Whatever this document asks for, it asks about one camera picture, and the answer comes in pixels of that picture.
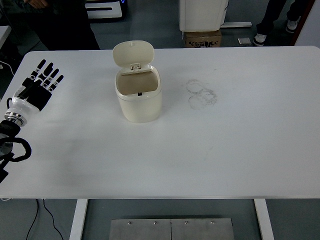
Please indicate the small grey floor plate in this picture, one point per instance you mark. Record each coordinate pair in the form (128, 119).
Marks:
(244, 41)

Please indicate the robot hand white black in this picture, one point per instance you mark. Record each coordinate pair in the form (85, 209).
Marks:
(25, 103)

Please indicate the white black robot base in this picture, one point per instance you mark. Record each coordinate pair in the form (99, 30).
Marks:
(105, 13)

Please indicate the brown cardboard box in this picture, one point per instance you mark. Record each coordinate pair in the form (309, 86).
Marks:
(202, 37)

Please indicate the white floor bar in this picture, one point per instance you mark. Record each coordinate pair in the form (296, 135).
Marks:
(237, 24)

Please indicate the grey metal plate with screws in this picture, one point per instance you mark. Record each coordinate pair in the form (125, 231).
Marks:
(150, 230)

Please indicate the cream flip-lid trash bin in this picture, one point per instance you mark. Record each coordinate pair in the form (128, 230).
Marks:
(140, 110)

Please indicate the white table leg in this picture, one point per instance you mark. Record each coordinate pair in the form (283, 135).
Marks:
(78, 220)
(263, 220)

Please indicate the white side desk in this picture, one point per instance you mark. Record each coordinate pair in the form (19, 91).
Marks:
(3, 35)

